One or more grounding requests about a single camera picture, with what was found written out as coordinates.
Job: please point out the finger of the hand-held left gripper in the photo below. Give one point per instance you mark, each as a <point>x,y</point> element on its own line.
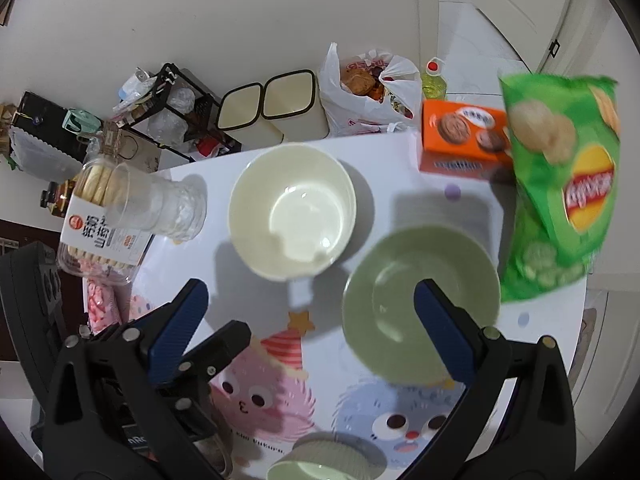
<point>220,350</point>
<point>197,417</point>

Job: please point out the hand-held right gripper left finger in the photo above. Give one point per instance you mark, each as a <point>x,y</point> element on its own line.
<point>175,327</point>

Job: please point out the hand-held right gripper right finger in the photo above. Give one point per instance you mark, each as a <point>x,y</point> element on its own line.
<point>440,330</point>

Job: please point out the large steel bowl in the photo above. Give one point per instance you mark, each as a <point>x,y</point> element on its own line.
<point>217,452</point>

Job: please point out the small green bowl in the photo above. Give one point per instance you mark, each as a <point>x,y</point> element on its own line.
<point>390,300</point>

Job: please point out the wide green ribbed bowl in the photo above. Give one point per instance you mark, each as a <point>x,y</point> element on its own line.
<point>320,462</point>

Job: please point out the cream ceramic bowl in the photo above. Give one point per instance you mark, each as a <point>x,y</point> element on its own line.
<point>292,210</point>

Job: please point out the pink marshmallow bag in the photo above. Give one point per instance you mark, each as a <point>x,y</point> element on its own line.
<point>102,307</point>

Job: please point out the clear biscuit package white label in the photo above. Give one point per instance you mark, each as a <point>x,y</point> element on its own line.
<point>100,240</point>

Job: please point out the clear glass cup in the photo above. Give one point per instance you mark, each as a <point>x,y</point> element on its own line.
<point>155,205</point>

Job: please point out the cartoon printed tablecloth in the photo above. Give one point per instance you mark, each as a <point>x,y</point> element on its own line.
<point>400,200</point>

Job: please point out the black curved object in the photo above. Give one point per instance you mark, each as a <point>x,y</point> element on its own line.
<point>25,305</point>

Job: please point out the dark tea bottle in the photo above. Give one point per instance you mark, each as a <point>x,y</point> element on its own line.
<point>57,197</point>

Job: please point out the green chips bag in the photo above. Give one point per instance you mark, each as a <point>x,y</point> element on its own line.
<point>560,185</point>

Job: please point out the orange biscuit box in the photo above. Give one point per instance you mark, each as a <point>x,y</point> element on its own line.
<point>460,135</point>

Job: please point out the white scalloped bag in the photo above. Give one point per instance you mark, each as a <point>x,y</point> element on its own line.
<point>45,155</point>

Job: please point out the green cup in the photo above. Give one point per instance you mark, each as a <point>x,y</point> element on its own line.
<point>82,122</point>

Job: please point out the cream double lid trash bin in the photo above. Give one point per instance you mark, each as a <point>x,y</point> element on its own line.
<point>270,105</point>

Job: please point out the white plastic bag of snacks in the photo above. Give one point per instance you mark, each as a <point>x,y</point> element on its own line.
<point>360,100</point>

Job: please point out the yellow oil bottle red cap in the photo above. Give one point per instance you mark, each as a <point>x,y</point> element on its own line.
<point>434,82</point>

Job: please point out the black gift bag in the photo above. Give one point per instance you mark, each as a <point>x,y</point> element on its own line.
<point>37,107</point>

